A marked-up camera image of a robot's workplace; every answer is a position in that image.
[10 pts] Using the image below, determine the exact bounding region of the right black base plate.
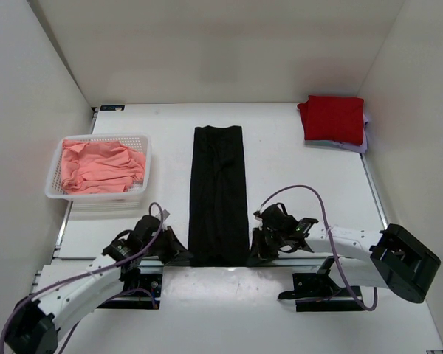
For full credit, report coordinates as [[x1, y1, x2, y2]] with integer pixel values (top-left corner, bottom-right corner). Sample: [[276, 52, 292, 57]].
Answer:
[[278, 256, 364, 313]]

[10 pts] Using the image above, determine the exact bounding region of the black t shirt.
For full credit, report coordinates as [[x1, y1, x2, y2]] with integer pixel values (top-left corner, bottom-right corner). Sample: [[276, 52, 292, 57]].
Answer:
[[188, 125, 250, 265]]

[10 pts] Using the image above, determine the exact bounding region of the lavender folded t shirt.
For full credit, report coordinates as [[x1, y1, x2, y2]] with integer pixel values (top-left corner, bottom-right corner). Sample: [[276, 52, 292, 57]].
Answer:
[[304, 114, 369, 154]]

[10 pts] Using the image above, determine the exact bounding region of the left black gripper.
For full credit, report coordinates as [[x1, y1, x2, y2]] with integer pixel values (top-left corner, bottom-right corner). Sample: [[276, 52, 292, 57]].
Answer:
[[143, 224, 193, 264]]

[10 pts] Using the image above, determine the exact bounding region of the white front board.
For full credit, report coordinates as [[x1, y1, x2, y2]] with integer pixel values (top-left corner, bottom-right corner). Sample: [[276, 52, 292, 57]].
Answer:
[[64, 268, 443, 353]]

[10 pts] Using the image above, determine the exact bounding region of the red folded t shirt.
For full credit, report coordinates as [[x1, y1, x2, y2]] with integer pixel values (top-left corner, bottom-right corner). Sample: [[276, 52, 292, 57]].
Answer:
[[297, 95, 365, 145]]

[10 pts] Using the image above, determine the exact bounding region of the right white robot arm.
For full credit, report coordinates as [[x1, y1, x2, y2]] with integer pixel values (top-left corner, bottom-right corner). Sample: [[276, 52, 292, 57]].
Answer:
[[250, 203, 441, 304]]

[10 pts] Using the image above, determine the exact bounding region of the small dark label sticker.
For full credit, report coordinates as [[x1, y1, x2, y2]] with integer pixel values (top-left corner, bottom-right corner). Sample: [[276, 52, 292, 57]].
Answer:
[[99, 105, 125, 111]]

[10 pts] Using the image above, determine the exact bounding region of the aluminium rail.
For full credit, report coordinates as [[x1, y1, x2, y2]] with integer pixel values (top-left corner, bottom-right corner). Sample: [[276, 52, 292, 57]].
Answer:
[[51, 256, 373, 268]]

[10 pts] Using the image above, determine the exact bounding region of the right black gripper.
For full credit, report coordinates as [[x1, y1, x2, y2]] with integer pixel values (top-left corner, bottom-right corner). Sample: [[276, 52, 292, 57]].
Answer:
[[247, 228, 286, 269]]

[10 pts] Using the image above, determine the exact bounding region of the pink t shirt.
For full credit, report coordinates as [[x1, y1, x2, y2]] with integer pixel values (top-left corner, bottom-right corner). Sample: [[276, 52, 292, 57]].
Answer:
[[61, 139, 146, 195]]

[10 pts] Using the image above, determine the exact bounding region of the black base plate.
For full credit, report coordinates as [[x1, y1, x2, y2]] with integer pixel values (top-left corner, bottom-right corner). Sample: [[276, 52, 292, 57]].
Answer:
[[98, 269, 163, 310], [278, 256, 364, 313]]

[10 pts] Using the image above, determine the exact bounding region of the white plastic basket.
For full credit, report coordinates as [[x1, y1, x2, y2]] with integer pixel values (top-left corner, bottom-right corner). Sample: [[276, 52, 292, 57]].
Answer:
[[44, 132, 152, 213]]

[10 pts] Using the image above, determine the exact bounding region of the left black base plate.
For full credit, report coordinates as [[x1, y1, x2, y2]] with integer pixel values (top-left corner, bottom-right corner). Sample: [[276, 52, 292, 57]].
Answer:
[[98, 269, 163, 310]]

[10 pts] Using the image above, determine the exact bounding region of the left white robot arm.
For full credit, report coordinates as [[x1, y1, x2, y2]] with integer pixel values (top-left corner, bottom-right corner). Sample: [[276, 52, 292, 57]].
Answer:
[[0, 215, 193, 353]]

